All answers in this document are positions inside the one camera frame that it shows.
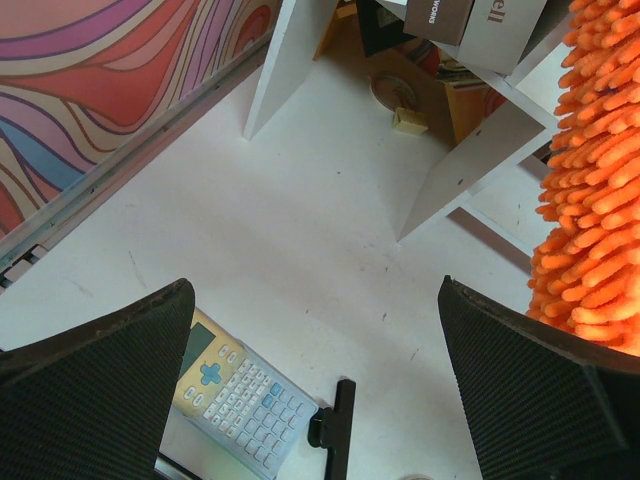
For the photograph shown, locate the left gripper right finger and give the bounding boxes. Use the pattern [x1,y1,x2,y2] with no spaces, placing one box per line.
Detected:
[437,276,639,479]

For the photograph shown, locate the The Lonely Ones book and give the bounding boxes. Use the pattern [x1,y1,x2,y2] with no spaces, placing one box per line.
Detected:
[455,0,546,75]

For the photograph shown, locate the black T-shaped clip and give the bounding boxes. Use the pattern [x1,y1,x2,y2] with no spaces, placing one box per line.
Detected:
[307,378,356,480]

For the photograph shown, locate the orange microfiber duster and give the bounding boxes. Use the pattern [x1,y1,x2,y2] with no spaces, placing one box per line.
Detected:
[527,0,639,356]

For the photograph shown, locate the white wooden bookshelf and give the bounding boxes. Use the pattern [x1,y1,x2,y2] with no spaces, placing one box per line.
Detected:
[242,0,576,261]

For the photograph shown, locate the yellow sticky notes under shelf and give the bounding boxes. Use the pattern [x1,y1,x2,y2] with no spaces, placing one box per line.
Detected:
[392,107,428,135]

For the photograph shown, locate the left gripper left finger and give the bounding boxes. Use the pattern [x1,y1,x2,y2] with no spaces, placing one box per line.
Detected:
[1,279,195,479]

